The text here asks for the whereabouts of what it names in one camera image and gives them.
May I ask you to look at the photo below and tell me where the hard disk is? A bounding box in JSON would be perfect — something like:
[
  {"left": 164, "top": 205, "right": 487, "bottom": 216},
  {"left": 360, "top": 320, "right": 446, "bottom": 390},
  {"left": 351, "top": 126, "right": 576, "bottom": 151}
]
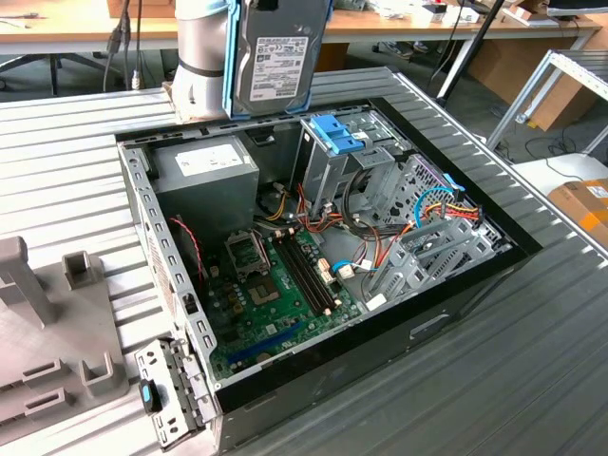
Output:
[{"left": 222, "top": 0, "right": 333, "bottom": 120}]

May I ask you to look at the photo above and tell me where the blue data wire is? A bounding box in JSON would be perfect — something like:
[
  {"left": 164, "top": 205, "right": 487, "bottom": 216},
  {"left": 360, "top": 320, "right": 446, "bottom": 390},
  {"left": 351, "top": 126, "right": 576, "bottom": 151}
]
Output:
[{"left": 410, "top": 186, "right": 466, "bottom": 230}]

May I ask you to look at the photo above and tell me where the orange red power wire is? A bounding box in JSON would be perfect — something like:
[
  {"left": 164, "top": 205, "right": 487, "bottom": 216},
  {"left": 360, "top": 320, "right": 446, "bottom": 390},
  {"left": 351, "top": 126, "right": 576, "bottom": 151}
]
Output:
[{"left": 424, "top": 198, "right": 485, "bottom": 224}]

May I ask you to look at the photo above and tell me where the grey metal disk bay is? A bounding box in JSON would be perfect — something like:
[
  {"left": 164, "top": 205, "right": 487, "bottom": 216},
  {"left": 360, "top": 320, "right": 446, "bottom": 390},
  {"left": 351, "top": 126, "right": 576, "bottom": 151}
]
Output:
[{"left": 363, "top": 218, "right": 517, "bottom": 305}]

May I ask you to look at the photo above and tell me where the small brown cardboard box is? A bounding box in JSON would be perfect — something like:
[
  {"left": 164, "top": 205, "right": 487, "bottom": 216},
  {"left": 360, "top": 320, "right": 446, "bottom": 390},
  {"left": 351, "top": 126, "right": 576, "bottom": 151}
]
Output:
[{"left": 106, "top": 0, "right": 176, "bottom": 19}]

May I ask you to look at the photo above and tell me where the white paper pile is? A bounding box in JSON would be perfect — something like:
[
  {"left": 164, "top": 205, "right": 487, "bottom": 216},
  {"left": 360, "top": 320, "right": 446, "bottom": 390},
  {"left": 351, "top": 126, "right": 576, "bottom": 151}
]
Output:
[{"left": 368, "top": 0, "right": 419, "bottom": 21}]

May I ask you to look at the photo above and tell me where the blue plastic drive latch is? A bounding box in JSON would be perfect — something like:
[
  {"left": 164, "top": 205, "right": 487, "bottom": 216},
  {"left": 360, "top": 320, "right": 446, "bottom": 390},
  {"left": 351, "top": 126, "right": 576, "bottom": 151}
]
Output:
[{"left": 307, "top": 115, "right": 370, "bottom": 156}]

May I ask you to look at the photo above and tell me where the grey metal drive cage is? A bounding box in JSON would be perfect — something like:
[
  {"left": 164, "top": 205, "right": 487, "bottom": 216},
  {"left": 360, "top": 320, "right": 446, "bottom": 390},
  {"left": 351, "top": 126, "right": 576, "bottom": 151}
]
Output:
[{"left": 292, "top": 106, "right": 409, "bottom": 224}]

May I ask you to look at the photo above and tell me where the grey power supply box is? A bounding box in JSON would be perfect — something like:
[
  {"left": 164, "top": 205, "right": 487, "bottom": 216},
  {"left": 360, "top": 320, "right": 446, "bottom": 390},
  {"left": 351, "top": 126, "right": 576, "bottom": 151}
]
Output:
[{"left": 149, "top": 136, "right": 261, "bottom": 235}]

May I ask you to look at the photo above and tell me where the long wooden desk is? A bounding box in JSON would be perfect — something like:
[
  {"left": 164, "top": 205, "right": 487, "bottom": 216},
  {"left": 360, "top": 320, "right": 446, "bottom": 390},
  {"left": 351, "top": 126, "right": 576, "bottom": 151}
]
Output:
[{"left": 0, "top": 0, "right": 604, "bottom": 56}]

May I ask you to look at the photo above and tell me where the black stand pole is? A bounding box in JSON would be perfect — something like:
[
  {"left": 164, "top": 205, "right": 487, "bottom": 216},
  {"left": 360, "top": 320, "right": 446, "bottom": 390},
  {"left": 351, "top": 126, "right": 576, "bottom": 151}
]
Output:
[{"left": 435, "top": 0, "right": 505, "bottom": 104}]

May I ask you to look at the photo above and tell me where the black office chair base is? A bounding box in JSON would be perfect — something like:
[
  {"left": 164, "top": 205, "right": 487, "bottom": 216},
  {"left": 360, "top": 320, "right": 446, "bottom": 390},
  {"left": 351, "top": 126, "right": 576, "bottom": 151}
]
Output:
[{"left": 0, "top": 51, "right": 123, "bottom": 94}]

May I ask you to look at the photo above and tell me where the perforated metal drive cage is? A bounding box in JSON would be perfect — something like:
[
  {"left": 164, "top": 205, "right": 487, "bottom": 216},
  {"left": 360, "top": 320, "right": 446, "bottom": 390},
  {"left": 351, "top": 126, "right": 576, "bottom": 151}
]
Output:
[{"left": 379, "top": 152, "right": 469, "bottom": 232}]

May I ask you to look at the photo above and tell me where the metal socket cover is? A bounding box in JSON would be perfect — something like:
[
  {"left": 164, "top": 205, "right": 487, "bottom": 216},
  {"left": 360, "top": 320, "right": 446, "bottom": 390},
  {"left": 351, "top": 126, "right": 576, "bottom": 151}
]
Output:
[{"left": 224, "top": 229, "right": 271, "bottom": 277}]

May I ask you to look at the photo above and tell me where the thin metal locking lever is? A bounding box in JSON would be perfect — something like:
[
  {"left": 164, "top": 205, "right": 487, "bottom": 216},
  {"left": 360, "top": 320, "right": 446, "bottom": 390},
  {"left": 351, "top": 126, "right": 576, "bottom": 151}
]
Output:
[{"left": 254, "top": 229, "right": 271, "bottom": 276}]

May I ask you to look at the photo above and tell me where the black RAM slot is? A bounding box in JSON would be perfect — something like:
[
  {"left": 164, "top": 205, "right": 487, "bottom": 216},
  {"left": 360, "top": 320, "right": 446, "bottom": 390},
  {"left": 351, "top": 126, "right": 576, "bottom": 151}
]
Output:
[
  {"left": 276, "top": 237, "right": 326, "bottom": 317},
  {"left": 294, "top": 231, "right": 343, "bottom": 306},
  {"left": 282, "top": 235, "right": 332, "bottom": 314},
  {"left": 289, "top": 233, "right": 337, "bottom": 310}
]

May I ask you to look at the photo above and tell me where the CPU socket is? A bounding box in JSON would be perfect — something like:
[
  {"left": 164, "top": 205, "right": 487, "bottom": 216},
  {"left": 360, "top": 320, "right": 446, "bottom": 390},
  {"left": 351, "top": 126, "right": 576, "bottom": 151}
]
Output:
[{"left": 245, "top": 275, "right": 282, "bottom": 307}]

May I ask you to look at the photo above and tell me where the black monitor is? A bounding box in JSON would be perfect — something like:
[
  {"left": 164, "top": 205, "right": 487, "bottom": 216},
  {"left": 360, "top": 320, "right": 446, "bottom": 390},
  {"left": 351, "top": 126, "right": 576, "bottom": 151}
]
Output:
[{"left": 545, "top": 0, "right": 593, "bottom": 21}]

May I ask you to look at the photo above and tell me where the green motherboard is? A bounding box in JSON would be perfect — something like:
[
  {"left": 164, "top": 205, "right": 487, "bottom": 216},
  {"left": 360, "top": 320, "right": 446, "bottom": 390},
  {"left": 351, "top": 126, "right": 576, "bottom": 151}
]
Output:
[{"left": 202, "top": 221, "right": 368, "bottom": 382}]

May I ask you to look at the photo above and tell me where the white table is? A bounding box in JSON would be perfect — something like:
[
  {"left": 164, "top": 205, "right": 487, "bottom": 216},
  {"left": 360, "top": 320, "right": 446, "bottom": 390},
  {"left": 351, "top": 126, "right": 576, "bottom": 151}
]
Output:
[{"left": 512, "top": 152, "right": 608, "bottom": 200}]

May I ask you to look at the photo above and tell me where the blue expansion slot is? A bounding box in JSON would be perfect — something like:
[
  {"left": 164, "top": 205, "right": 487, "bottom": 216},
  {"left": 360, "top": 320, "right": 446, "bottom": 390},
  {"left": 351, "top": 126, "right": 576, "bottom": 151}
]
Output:
[{"left": 226, "top": 321, "right": 306, "bottom": 366}]

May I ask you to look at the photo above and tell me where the open black PC case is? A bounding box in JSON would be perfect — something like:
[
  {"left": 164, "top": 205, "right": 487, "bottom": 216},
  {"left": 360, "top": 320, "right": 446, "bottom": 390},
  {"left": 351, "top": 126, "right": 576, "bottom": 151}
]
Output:
[{"left": 115, "top": 97, "right": 543, "bottom": 452}]

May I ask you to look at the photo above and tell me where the labelled cardboard box orange stripe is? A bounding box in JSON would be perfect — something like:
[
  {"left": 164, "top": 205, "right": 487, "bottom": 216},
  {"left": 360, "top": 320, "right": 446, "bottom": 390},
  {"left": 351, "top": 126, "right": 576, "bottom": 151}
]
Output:
[{"left": 547, "top": 178, "right": 608, "bottom": 244}]

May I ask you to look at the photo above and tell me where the grey parts rack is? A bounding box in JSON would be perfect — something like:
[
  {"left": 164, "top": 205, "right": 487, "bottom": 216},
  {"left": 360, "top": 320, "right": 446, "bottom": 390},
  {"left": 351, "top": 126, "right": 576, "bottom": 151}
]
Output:
[{"left": 0, "top": 236, "right": 130, "bottom": 431}]

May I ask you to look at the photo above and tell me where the square brown base plate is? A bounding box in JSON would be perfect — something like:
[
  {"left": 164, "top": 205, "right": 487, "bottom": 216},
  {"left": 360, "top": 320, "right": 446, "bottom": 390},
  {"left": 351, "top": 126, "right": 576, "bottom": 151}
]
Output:
[{"left": 161, "top": 79, "right": 229, "bottom": 126}]

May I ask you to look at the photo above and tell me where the red orange wire bundle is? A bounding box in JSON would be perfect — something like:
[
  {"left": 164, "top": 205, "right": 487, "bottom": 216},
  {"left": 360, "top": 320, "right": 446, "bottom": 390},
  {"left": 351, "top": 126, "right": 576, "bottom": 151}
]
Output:
[{"left": 296, "top": 182, "right": 346, "bottom": 235}]

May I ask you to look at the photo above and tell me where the yellow black wire bundle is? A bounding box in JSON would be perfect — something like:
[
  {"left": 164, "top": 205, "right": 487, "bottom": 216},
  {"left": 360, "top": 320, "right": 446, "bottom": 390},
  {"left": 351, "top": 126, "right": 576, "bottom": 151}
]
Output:
[{"left": 258, "top": 182, "right": 291, "bottom": 222}]

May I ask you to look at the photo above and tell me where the thick black wire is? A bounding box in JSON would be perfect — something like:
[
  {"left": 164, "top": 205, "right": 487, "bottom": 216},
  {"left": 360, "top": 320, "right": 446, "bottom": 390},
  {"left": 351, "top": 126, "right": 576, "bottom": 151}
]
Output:
[{"left": 344, "top": 168, "right": 376, "bottom": 224}]

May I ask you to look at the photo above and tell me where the red black fan wire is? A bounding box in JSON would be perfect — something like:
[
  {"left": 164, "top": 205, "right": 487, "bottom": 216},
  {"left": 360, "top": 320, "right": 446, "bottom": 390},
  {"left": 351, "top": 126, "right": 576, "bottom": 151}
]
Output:
[{"left": 169, "top": 216, "right": 206, "bottom": 281}]

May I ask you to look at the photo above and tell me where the orange black wire bundle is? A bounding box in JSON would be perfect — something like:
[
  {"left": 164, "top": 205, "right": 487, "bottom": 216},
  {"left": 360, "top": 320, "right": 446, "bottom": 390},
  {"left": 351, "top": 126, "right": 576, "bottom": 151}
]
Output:
[{"left": 353, "top": 221, "right": 414, "bottom": 286}]

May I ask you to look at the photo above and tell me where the aluminium profile frame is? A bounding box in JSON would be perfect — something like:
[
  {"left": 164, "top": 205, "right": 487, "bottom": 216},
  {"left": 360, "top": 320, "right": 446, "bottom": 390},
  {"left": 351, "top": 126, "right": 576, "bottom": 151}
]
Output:
[{"left": 486, "top": 48, "right": 608, "bottom": 153}]

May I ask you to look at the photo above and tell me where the silver slot bracket cover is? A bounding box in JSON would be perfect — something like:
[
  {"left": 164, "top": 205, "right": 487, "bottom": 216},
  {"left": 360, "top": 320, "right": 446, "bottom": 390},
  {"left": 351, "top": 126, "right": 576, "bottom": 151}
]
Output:
[{"left": 134, "top": 335, "right": 222, "bottom": 451}]

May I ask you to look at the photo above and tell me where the blue black bracket latch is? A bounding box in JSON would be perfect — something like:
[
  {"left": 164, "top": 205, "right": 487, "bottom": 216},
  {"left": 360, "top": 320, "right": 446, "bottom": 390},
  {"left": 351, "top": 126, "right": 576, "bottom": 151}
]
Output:
[{"left": 138, "top": 378, "right": 162, "bottom": 413}]

